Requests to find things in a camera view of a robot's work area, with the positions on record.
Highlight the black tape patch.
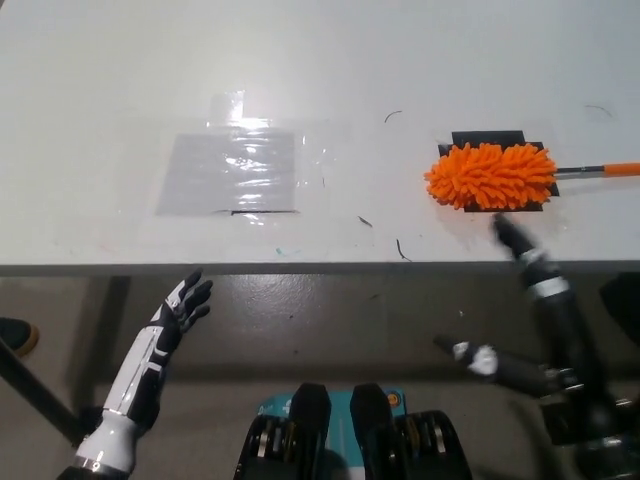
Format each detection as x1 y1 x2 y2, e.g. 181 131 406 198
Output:
437 130 561 214

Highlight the dark diagonal metal bar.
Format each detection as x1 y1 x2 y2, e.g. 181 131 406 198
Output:
0 334 84 444

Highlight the grey table leg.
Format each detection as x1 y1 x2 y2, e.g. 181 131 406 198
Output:
79 276 131 407

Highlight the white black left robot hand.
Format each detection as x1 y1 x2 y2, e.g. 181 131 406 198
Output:
102 268 215 432

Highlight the black shoe with tan sole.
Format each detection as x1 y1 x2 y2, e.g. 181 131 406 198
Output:
0 317 40 357

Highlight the clear glossy tape patch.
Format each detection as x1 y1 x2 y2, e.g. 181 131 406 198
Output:
149 90 334 221

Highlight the orange microfiber duster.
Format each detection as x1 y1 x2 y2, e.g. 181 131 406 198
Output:
423 142 640 212

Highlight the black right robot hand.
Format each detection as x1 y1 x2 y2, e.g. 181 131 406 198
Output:
433 212 601 401

